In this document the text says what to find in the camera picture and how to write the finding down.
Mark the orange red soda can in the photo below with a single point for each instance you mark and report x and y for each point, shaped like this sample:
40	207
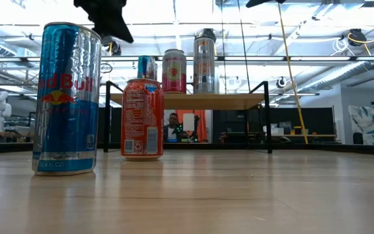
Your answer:
141	123

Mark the wooden shelf black metal frame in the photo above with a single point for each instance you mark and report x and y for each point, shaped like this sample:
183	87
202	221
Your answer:
206	101

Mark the black hanging ceiling device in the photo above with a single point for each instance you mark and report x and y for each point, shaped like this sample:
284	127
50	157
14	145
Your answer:
115	48
209	32

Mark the orange panel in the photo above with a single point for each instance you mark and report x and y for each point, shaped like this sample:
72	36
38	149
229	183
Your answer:
201	125

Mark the white teal patterned panel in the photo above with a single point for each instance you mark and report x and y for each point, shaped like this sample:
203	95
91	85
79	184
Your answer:
364	123

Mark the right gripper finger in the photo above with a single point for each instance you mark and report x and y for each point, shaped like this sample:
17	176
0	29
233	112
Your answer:
261	2

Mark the white sheet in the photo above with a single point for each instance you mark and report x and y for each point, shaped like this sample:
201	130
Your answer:
188	122

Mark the person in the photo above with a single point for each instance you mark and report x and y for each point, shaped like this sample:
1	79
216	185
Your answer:
173	131

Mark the distant wooden desk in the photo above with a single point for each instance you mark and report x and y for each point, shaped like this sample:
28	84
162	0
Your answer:
304	135

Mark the white red Spindrift can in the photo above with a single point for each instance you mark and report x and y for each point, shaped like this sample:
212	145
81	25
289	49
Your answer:
174	71

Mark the blue silver Red Bull can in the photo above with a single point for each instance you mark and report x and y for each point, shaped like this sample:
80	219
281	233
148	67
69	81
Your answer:
67	130

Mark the white Celsius can black lid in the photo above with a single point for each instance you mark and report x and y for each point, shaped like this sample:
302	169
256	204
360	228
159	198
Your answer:
204	65

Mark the black cabinet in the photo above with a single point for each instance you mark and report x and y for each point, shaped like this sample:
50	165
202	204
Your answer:
232	125

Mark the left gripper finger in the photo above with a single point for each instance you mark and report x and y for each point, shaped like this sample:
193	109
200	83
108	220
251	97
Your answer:
106	16

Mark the black hanging reel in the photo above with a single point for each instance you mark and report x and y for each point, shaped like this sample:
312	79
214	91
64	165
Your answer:
281	82

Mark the black horizontal overhead beam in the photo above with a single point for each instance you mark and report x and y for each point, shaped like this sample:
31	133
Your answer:
255	58

